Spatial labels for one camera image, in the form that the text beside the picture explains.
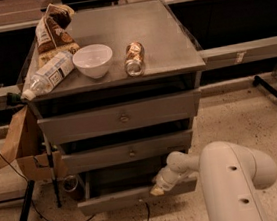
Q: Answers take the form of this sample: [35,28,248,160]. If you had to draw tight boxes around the grey middle drawer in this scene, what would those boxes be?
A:
[62,129,193,174]

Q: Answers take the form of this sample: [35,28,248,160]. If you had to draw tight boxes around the lying drink can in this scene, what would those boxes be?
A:
[124,41,145,77]

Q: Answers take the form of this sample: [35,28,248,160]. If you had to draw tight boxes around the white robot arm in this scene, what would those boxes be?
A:
[150,141,277,221]

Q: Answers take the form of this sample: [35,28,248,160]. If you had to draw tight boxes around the grey bottom drawer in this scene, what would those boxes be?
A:
[78,155,197,216]

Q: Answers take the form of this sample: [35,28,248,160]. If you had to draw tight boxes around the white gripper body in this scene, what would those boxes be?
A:
[154,166,190,192]

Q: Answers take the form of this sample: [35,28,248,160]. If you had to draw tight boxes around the dark cup on floor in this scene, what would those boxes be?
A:
[63,175,84,201]

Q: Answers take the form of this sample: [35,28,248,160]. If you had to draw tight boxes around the clear plastic water bottle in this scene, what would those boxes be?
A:
[22,51,75,101]

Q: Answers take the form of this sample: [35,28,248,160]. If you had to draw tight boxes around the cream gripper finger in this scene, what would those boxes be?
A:
[150,185,165,197]

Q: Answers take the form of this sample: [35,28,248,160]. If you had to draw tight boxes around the black tripod stand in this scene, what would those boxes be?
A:
[19,138,62,221]

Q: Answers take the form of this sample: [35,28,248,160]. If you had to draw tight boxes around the white bowl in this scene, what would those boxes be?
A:
[73,44,113,79]

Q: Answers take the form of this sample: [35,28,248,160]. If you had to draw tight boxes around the grey drawer cabinet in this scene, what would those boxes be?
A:
[9,0,220,198]

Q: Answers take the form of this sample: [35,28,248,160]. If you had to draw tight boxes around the brown snack bag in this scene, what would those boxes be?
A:
[35,3,80,67]

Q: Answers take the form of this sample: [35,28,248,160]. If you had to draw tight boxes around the brown cardboard box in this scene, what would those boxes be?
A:
[0,106,52,181]

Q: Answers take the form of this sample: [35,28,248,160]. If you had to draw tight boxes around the grey drawer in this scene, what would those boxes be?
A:
[62,129,193,174]
[78,155,197,216]
[37,89,201,145]

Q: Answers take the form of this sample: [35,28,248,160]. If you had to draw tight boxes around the grey top drawer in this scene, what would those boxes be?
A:
[37,89,201,145]

